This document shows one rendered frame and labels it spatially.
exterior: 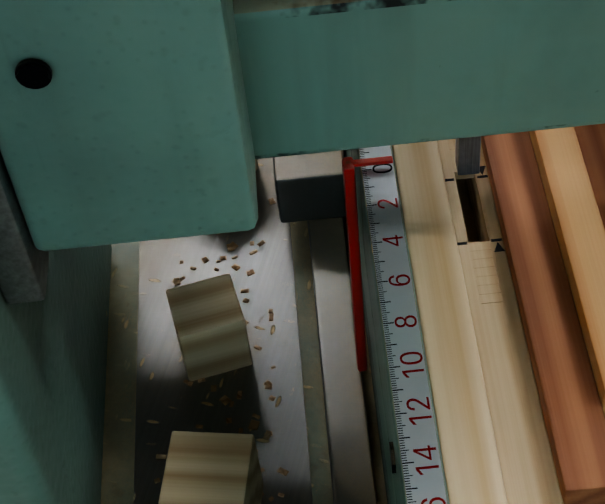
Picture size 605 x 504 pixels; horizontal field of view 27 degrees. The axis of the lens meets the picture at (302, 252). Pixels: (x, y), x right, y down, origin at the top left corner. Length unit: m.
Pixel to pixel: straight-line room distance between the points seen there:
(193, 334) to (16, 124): 0.24
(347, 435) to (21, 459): 0.18
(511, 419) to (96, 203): 0.17
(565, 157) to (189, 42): 0.20
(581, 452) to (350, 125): 0.14
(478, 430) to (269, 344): 0.23
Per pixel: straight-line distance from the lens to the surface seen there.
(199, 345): 0.63
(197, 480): 0.57
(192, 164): 0.42
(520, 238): 0.51
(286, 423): 0.63
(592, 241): 0.50
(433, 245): 0.50
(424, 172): 0.53
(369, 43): 0.43
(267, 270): 0.69
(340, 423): 0.61
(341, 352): 0.64
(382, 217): 0.50
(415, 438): 0.44
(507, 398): 0.47
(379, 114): 0.45
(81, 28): 0.38
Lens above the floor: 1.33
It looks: 49 degrees down
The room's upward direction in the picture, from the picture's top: 7 degrees counter-clockwise
